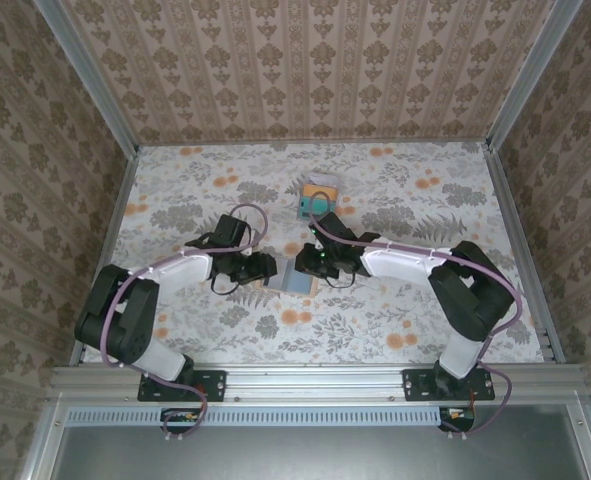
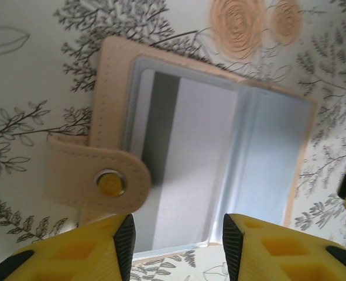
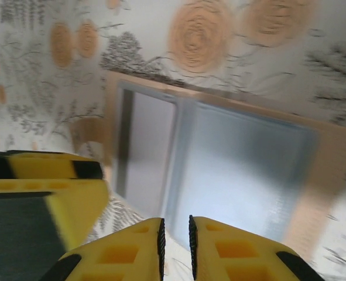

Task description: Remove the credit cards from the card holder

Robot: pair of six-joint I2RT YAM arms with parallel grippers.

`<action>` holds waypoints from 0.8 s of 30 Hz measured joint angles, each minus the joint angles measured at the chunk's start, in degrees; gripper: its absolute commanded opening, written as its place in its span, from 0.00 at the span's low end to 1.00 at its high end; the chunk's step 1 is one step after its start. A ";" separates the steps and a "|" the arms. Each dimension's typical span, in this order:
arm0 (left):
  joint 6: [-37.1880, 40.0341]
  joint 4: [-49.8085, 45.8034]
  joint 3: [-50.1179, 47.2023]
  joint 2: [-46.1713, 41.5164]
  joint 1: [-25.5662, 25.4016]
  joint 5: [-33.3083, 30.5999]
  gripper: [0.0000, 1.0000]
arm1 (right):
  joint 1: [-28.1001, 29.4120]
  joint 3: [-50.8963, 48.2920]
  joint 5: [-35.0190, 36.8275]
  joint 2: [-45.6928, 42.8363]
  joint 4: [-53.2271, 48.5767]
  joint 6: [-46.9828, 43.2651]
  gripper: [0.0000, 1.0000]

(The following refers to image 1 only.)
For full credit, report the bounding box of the blue grey cloth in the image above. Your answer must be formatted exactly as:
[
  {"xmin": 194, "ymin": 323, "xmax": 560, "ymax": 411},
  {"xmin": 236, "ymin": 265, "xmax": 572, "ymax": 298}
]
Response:
[{"xmin": 254, "ymin": 255, "xmax": 320, "ymax": 297}]

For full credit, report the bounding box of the gold credit card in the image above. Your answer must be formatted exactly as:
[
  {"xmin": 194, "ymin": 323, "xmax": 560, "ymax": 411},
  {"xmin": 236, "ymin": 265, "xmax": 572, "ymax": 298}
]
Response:
[{"xmin": 302, "ymin": 183, "xmax": 340, "ymax": 202}]

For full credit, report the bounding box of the floral print tablecloth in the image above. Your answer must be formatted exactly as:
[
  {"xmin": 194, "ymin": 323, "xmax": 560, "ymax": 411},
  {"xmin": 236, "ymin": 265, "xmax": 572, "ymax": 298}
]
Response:
[{"xmin": 77, "ymin": 141, "xmax": 547, "ymax": 366}]

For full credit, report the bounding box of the aluminium mounting beam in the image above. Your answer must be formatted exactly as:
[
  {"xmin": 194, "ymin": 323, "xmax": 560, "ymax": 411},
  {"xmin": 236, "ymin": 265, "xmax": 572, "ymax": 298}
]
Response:
[{"xmin": 49, "ymin": 363, "xmax": 585, "ymax": 409}]

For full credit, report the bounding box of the small connector board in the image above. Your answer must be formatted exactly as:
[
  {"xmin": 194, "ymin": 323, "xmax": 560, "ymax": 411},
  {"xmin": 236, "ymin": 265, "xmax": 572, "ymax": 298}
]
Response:
[
  {"xmin": 439, "ymin": 405, "xmax": 476, "ymax": 431},
  {"xmin": 162, "ymin": 408, "xmax": 200, "ymax": 424}
]

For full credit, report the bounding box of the steel sheet panel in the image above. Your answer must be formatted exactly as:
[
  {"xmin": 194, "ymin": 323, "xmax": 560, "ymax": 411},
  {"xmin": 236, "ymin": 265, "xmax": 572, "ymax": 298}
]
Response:
[{"xmin": 49, "ymin": 422, "xmax": 591, "ymax": 480}]

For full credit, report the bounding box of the thin black wire loop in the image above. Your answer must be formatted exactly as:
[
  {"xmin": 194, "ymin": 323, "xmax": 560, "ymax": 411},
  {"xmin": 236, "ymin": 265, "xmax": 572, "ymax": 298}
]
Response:
[
  {"xmin": 323, "ymin": 273, "xmax": 359, "ymax": 291},
  {"xmin": 209, "ymin": 277, "xmax": 244, "ymax": 297}
]

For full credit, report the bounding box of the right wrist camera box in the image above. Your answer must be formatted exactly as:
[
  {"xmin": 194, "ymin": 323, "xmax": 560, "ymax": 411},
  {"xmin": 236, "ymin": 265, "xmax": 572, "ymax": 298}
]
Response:
[{"xmin": 312, "ymin": 211, "xmax": 352, "ymax": 242}]

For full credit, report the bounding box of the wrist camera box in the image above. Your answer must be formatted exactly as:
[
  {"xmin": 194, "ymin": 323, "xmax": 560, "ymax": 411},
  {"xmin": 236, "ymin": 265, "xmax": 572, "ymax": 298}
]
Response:
[
  {"xmin": 212, "ymin": 214, "xmax": 252, "ymax": 247},
  {"xmin": 312, "ymin": 211, "xmax": 352, "ymax": 242}
]

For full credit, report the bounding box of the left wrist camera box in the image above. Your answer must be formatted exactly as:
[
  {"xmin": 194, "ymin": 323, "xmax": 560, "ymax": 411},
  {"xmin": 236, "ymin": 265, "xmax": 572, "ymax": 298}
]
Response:
[{"xmin": 212, "ymin": 214, "xmax": 252, "ymax": 247}]

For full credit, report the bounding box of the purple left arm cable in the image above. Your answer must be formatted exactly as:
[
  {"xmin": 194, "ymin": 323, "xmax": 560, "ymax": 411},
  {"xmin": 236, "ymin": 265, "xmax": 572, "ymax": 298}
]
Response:
[{"xmin": 99, "ymin": 202, "xmax": 270, "ymax": 371}]

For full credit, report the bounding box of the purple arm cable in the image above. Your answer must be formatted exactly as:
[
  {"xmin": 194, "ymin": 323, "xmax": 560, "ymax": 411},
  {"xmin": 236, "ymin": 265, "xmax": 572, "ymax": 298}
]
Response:
[
  {"xmin": 308, "ymin": 191, "xmax": 524, "ymax": 361},
  {"xmin": 99, "ymin": 202, "xmax": 270, "ymax": 371}
]

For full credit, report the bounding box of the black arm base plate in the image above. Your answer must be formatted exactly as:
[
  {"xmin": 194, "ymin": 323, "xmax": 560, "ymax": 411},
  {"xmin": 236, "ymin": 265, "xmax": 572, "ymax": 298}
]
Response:
[
  {"xmin": 402, "ymin": 368, "xmax": 495, "ymax": 402},
  {"xmin": 137, "ymin": 368, "xmax": 226, "ymax": 402}
]

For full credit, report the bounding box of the aluminium side rail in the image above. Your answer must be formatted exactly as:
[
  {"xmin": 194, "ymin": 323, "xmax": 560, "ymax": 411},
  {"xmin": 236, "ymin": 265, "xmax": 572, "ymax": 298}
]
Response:
[
  {"xmin": 481, "ymin": 142, "xmax": 567, "ymax": 364},
  {"xmin": 68, "ymin": 147, "xmax": 142, "ymax": 366}
]

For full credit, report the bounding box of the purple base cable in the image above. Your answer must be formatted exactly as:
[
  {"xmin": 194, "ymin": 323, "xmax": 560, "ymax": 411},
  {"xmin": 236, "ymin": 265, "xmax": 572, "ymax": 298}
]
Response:
[
  {"xmin": 467, "ymin": 367, "xmax": 514, "ymax": 435},
  {"xmin": 144, "ymin": 374, "xmax": 210, "ymax": 437}
]

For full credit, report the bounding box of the slotted grey cable duct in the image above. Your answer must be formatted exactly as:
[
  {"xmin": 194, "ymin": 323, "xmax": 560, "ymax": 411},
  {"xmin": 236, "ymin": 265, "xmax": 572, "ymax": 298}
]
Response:
[{"xmin": 67, "ymin": 405, "xmax": 444, "ymax": 427}]

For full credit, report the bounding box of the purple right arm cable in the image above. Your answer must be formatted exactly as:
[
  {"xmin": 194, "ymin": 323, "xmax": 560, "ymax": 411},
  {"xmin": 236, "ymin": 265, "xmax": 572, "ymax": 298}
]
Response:
[{"xmin": 308, "ymin": 191, "xmax": 524, "ymax": 361}]

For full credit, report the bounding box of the aluminium corner post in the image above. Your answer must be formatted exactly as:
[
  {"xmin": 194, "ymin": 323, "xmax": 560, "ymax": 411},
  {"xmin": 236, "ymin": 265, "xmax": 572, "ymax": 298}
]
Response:
[
  {"xmin": 484, "ymin": 0, "xmax": 587, "ymax": 151},
  {"xmin": 33, "ymin": 0, "xmax": 141, "ymax": 155}
]

